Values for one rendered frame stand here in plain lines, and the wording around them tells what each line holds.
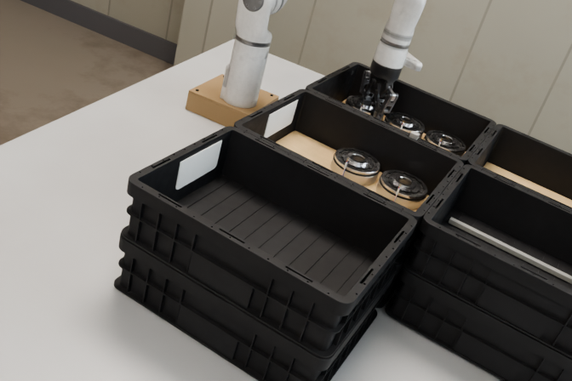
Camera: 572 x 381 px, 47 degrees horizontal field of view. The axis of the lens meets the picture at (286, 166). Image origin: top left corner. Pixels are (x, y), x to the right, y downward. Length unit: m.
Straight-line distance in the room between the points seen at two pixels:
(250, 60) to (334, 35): 1.74
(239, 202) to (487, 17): 2.18
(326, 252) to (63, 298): 0.45
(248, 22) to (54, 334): 0.90
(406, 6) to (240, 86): 0.47
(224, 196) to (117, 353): 0.34
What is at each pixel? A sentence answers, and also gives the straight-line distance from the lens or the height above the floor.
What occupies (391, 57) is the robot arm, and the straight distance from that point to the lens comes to 1.59.
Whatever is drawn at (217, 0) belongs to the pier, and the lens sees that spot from 3.34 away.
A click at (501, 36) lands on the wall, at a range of 3.22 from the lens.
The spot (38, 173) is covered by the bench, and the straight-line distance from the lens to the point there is 1.45.
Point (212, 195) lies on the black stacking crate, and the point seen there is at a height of 0.83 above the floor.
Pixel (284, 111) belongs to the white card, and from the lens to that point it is 1.43.
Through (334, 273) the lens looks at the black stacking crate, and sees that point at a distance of 1.12.
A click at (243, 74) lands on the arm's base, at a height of 0.85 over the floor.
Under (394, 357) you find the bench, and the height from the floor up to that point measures 0.70.
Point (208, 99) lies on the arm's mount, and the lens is 1.75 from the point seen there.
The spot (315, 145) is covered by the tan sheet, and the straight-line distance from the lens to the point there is 1.49.
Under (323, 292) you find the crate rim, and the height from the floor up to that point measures 0.93.
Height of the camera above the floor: 1.50
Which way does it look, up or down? 29 degrees down
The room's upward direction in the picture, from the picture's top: 16 degrees clockwise
